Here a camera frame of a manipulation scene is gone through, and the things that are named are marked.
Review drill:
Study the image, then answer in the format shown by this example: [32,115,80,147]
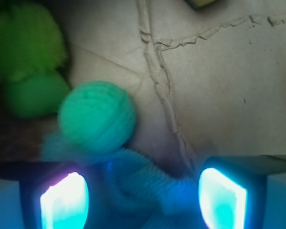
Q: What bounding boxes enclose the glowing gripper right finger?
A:
[198,155,286,229]

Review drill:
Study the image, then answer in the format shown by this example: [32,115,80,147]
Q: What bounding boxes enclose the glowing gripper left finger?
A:
[0,162,89,229]

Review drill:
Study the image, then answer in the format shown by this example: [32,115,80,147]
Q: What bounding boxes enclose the light blue cloth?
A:
[41,132,206,229]

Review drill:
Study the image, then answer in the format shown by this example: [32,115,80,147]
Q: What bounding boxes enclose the yellow sponge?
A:
[185,0,217,10]

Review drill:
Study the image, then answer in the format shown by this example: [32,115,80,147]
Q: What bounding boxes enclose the green plush toy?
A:
[0,0,70,118]

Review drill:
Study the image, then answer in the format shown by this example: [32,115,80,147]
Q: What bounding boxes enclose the teal rubber ball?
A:
[59,81,136,154]

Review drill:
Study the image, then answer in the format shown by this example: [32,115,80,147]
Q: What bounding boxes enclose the brown paper bag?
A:
[43,0,286,171]

